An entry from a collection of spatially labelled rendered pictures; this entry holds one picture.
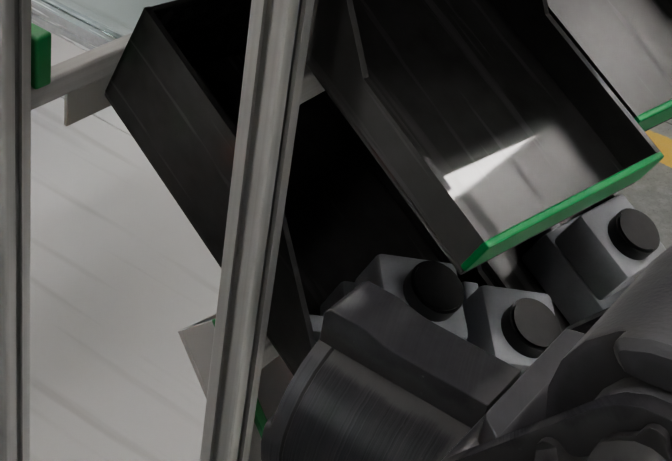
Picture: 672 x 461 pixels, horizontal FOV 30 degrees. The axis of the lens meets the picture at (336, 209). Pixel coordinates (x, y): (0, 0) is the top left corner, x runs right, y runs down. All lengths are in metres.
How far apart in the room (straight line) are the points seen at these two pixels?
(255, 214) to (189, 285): 0.71
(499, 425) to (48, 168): 1.16
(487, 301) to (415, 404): 0.31
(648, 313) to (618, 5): 0.46
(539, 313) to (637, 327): 0.37
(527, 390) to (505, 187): 0.25
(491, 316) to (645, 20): 0.20
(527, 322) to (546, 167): 0.09
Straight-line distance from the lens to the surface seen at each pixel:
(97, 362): 1.19
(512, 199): 0.57
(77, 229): 1.35
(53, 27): 1.71
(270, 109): 0.54
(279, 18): 0.52
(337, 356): 0.35
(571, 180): 0.60
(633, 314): 0.28
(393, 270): 0.62
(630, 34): 0.71
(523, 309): 0.64
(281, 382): 0.75
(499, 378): 0.34
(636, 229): 0.74
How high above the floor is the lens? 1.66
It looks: 34 degrees down
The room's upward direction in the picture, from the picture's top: 10 degrees clockwise
